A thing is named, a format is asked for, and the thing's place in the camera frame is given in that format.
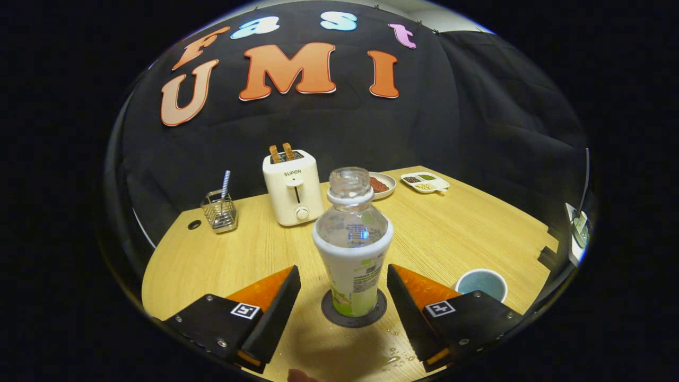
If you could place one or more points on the clear juice bottle white label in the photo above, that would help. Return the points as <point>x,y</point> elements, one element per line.
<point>353,265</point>

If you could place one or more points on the wooden table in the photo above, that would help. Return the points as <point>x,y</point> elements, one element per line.
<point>451,233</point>

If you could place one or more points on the toast slice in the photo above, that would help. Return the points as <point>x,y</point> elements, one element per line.
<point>288,151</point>
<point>275,154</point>

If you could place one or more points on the white plate of red beans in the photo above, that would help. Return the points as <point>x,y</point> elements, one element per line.
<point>381,185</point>

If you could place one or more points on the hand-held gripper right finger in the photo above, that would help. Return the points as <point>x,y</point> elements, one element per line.
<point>408,315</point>

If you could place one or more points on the dark round coaster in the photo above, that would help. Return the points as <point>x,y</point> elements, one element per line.
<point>329,313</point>

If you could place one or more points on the striped straw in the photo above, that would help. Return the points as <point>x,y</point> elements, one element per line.
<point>226,183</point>

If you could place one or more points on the white divided tray with grains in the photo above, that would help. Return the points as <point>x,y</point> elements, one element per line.
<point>424,182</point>

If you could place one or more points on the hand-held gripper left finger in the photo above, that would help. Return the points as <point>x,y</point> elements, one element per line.
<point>276,321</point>

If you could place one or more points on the white cup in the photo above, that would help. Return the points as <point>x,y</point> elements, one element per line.
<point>482,284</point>

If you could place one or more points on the white toaster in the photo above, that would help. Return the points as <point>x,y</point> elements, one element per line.
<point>292,196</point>

